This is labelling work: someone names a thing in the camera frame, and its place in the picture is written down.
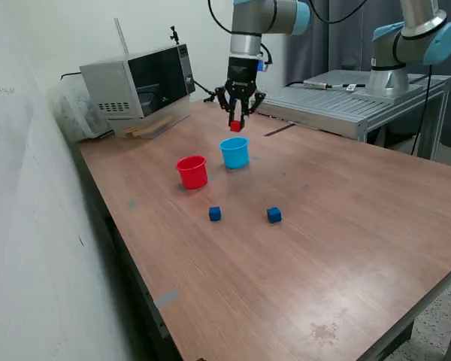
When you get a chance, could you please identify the translucent plastic bag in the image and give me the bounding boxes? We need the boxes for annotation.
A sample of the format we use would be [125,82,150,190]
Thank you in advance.
[47,80,114,143]

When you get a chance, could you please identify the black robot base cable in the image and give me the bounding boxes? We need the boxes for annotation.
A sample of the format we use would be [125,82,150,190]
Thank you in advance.
[409,65,436,156]

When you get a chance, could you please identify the aluminium robot base table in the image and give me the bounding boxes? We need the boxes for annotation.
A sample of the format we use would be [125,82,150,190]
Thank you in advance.
[253,69,451,161]

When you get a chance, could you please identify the silver cylindrical device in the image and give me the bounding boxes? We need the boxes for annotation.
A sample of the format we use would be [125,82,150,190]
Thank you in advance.
[303,78,334,90]

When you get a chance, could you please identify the long grey tape strip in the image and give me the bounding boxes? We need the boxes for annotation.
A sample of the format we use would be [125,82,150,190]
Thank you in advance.
[153,289,180,308]

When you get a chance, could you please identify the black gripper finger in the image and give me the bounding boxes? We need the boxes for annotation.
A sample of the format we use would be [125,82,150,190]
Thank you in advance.
[237,89,267,131]
[215,85,238,129]

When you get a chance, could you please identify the blue plastic cup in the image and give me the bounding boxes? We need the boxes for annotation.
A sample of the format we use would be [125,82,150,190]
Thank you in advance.
[219,136,250,169]

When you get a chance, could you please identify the black looped gripper cable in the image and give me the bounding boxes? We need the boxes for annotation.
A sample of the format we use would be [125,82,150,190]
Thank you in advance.
[207,0,368,35]

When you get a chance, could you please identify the red plastic cup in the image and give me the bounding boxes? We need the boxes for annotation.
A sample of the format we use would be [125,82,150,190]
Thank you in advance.
[175,155,209,190]

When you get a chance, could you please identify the wooden sticks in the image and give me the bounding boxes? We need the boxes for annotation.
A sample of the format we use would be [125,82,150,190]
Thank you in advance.
[124,116,173,137]

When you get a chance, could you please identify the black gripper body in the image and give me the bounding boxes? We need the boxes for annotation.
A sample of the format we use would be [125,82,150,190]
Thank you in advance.
[225,56,259,101]

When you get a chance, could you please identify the silver microwave oven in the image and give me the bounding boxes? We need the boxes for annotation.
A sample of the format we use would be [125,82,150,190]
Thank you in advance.
[79,44,196,131]

